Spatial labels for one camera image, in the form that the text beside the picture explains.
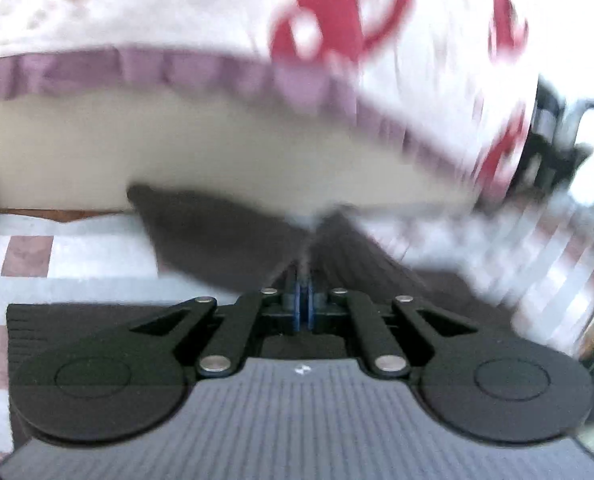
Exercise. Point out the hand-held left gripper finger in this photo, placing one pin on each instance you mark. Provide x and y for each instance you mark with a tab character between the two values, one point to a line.
297	305
308	305

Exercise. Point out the dark brown knit sweater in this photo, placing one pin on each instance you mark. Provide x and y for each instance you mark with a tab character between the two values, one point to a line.
217	240

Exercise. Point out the checkered floor mat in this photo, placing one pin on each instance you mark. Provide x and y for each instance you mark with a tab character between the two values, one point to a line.
77	270

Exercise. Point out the white printed quilt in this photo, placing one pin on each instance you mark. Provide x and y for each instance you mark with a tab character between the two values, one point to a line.
177	5

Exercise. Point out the beige bed frame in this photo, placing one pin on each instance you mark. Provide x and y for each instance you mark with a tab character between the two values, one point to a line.
177	150

